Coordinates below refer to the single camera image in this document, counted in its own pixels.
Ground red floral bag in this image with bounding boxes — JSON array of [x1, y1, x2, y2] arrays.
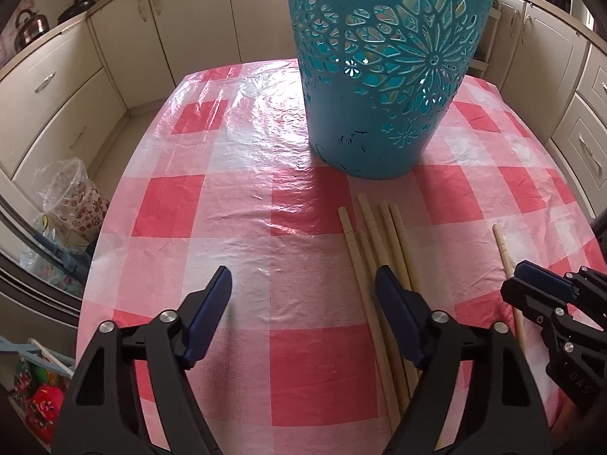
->
[[13, 359, 66, 441]]

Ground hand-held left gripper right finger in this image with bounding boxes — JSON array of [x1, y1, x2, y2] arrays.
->
[[374, 265, 557, 455]]

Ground grey sliding door frame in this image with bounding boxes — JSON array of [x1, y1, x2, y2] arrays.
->
[[0, 199, 86, 316]]

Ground white narrow drawer unit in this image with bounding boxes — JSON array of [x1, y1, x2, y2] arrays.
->
[[550, 42, 607, 219]]

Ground white panelled door cabinet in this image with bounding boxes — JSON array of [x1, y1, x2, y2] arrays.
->
[[495, 0, 591, 100]]

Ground black frying pan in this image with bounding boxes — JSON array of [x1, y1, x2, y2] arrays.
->
[[58, 0, 96, 24]]

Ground white base cabinets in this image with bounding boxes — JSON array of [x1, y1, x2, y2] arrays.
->
[[88, 0, 304, 110]]

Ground white wide drawer cabinet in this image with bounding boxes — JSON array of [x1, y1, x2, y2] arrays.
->
[[0, 21, 129, 176]]

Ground floral bin with plastic bag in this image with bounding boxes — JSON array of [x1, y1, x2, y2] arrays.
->
[[33, 157, 111, 243]]

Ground teal perforated plastic basket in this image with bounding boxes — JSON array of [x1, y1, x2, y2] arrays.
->
[[281, 0, 502, 181]]

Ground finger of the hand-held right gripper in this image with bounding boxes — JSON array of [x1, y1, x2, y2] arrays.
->
[[501, 277, 578, 348], [514, 260, 607, 308]]

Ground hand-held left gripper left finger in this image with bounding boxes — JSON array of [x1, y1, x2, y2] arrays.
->
[[50, 265, 234, 455]]

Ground blue broom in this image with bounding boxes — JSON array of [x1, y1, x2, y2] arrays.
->
[[45, 225, 79, 273]]

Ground red checked plastic tablecloth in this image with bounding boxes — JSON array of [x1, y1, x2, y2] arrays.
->
[[76, 59, 607, 455]]

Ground wooden chopstick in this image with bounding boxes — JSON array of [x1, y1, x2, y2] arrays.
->
[[389, 203, 423, 292], [492, 224, 529, 358], [338, 206, 404, 420], [358, 193, 420, 406], [378, 203, 413, 292]]

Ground steel kettle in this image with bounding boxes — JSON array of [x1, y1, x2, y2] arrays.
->
[[13, 8, 50, 50]]

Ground clear patterned plastic packet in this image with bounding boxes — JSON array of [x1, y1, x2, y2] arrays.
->
[[19, 218, 72, 290]]

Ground white shelf blue frame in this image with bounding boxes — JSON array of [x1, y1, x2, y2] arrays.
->
[[0, 334, 77, 441]]

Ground beige kitchen countertop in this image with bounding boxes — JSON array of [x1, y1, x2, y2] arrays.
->
[[0, 0, 607, 72]]

